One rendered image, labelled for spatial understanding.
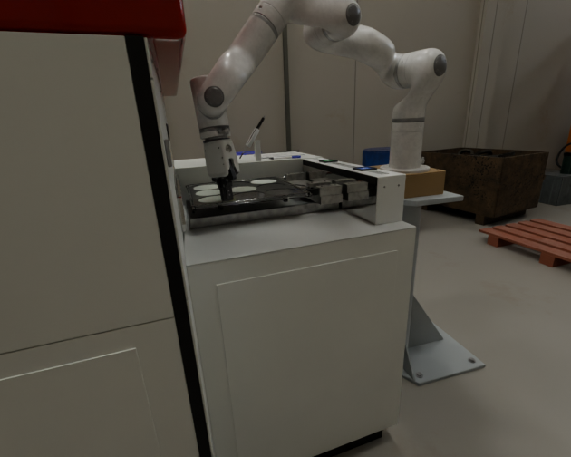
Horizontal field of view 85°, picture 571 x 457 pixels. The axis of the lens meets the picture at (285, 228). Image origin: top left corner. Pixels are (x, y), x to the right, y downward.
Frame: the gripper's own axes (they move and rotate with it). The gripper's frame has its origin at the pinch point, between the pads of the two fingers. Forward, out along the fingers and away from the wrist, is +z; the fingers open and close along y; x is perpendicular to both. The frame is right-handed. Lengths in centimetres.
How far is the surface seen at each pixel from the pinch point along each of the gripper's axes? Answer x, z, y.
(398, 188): -33.2, 5.2, -36.4
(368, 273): -18.8, 26.4, -33.0
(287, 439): 4, 75, -14
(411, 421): -44, 97, -31
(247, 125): -186, -48, 204
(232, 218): -3.1, 8.3, 3.8
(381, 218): -28.5, 13.2, -32.8
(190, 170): -10.6, -8.3, 36.2
